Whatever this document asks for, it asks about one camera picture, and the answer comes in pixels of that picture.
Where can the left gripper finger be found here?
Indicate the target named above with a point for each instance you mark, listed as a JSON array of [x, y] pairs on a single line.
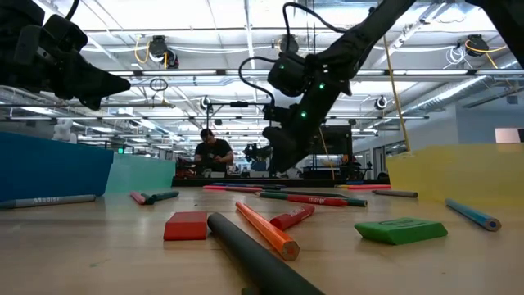
[[94, 84]]

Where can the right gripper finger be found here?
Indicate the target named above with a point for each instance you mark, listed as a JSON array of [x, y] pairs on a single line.
[[284, 167]]

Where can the red crayon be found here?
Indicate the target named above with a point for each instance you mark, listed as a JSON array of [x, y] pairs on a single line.
[[315, 200], [292, 217]]

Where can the orange pencil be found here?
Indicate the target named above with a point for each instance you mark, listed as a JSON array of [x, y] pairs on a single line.
[[266, 230]]

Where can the thick black pen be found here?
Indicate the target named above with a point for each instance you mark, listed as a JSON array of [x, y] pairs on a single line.
[[262, 262]]

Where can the grey crayon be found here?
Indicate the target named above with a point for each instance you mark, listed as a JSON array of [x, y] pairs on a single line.
[[395, 193]]

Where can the red eraser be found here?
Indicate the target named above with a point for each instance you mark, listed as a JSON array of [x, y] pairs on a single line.
[[186, 226]]

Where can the grey marker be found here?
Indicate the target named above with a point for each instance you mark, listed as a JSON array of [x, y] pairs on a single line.
[[49, 201]]

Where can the short dark pen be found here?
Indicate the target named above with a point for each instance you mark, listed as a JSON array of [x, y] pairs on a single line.
[[148, 200]]

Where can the green eraser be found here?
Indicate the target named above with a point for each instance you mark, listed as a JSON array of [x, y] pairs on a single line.
[[401, 231]]

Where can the blue pencil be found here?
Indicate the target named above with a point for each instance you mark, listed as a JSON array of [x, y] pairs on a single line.
[[471, 213]]

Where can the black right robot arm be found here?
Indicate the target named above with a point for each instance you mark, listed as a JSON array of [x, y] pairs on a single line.
[[368, 28]]

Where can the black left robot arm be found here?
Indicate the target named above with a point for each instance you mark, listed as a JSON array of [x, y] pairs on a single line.
[[16, 12]]

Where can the black background robot arm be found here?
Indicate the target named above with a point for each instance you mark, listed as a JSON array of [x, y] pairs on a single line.
[[256, 152]]

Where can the black monitor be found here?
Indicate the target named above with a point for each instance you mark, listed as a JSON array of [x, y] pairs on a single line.
[[337, 141]]

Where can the white figure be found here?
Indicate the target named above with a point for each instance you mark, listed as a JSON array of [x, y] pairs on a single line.
[[63, 131]]

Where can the yellow pencil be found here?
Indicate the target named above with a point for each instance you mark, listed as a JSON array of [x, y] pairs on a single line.
[[341, 186]]

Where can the blue pen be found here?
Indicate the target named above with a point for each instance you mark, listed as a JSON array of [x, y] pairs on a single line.
[[225, 184]]

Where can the dark background equipment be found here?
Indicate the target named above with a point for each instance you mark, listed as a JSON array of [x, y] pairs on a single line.
[[352, 168]]

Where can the blue-capped black pen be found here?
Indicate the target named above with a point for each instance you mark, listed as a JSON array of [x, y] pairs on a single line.
[[355, 182]]

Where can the person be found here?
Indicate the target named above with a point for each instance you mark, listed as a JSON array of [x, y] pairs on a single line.
[[213, 153]]

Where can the long ceiling light bar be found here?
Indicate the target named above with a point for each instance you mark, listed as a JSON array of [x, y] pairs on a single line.
[[180, 72]]

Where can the blue plastic bin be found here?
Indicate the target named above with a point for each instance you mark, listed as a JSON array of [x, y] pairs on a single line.
[[53, 172]]

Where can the teal plastic bin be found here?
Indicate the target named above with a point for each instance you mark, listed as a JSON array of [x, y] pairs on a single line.
[[143, 174]]

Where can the yellow plastic bin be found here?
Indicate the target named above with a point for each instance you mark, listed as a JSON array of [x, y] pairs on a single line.
[[458, 172]]

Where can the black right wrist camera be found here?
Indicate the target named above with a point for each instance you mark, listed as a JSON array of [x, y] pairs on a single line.
[[288, 75]]

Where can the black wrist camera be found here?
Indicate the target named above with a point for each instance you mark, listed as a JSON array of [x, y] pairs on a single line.
[[288, 75], [65, 34]]

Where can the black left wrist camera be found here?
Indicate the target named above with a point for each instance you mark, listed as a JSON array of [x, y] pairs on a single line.
[[65, 34]]

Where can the black table frame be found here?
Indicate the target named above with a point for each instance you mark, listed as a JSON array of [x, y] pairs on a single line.
[[327, 182]]

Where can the black gantry frame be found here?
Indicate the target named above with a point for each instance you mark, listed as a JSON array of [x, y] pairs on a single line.
[[239, 104]]

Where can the silver air duct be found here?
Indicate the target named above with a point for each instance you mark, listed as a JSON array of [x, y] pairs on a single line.
[[450, 93]]

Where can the white wall panel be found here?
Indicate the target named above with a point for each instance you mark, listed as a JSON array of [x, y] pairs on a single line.
[[507, 135]]

